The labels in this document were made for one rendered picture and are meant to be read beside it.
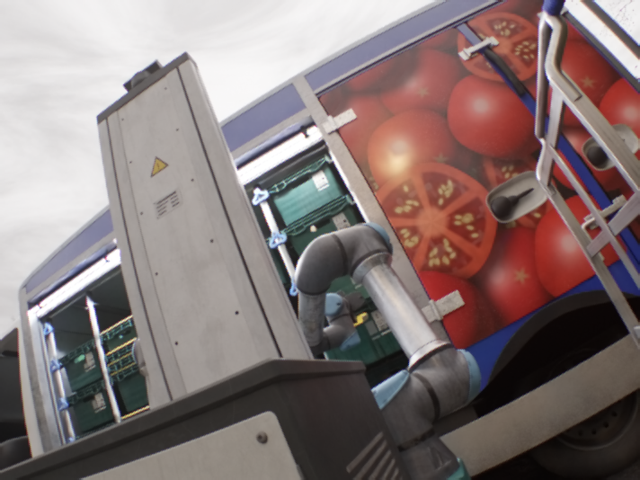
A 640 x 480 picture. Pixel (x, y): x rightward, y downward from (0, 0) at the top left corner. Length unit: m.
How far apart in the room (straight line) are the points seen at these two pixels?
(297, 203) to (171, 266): 1.37
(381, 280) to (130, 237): 0.61
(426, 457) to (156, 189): 0.83
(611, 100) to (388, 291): 1.62
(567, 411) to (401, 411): 1.10
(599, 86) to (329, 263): 1.70
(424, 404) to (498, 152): 1.37
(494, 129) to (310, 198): 0.99
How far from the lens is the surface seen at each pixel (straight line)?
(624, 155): 0.74
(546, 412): 1.82
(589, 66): 2.36
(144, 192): 1.05
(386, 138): 2.04
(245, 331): 0.81
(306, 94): 2.32
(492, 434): 1.80
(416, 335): 0.95
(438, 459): 0.88
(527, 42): 2.39
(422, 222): 1.85
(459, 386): 0.91
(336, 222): 2.11
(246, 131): 2.35
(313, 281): 1.05
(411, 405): 0.86
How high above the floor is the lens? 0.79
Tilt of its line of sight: 22 degrees up
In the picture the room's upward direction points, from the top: 24 degrees counter-clockwise
